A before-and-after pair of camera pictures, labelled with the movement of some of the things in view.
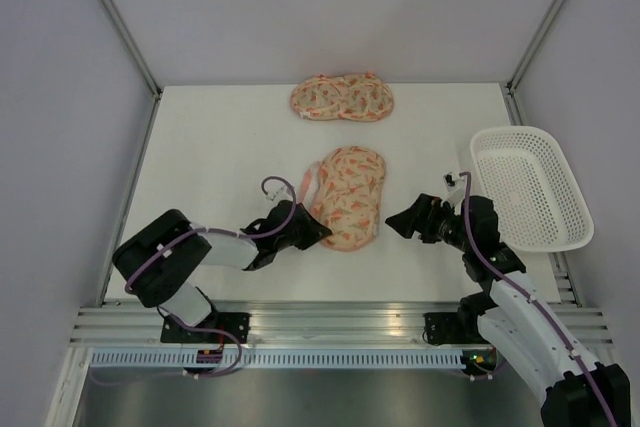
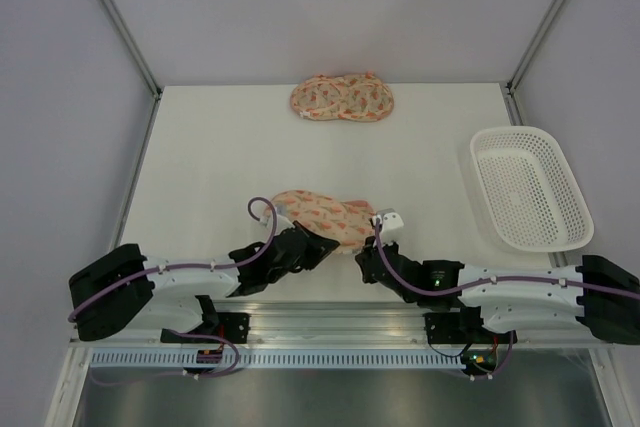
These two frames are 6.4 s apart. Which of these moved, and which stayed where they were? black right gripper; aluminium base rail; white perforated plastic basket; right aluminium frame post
Moved: black right gripper
Stayed: aluminium base rail; right aluminium frame post; white perforated plastic basket
